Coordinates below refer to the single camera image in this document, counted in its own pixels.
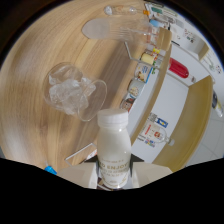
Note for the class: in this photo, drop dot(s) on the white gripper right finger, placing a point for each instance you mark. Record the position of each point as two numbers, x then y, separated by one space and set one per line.
150 173

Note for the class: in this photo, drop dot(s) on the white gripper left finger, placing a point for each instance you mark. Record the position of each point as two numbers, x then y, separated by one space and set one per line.
80 175

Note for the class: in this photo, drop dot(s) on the blue liquid glass bottle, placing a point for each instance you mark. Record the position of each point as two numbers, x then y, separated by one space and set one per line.
50 170

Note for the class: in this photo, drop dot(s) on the white milk bottle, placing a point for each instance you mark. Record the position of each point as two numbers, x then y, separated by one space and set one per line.
114 150

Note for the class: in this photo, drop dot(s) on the glass jar wooden lid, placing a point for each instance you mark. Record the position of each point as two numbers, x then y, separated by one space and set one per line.
116 30

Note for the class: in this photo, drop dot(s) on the yellow cup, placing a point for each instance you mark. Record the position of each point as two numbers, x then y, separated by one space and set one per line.
148 58

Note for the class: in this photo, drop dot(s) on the blue white cup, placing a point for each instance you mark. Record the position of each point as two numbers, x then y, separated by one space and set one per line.
154 23

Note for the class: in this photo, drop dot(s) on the two-tier wooden shelf rack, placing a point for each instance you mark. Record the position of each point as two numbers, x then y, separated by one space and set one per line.
196 116

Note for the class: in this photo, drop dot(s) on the clear glass with ice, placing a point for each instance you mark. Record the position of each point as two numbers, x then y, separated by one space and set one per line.
71 91

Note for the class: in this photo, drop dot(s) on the white bowl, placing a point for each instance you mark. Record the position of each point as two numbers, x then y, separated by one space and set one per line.
136 88

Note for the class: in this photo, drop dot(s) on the red liquid glass bottle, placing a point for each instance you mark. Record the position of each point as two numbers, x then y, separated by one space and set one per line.
179 68

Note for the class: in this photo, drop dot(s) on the white bottle yellow label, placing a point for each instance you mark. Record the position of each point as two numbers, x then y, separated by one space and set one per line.
156 50

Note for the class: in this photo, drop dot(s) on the white tray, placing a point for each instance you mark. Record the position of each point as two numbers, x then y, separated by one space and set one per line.
163 10

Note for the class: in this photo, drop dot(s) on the wooden wall shelf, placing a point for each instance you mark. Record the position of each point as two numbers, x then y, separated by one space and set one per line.
204 50

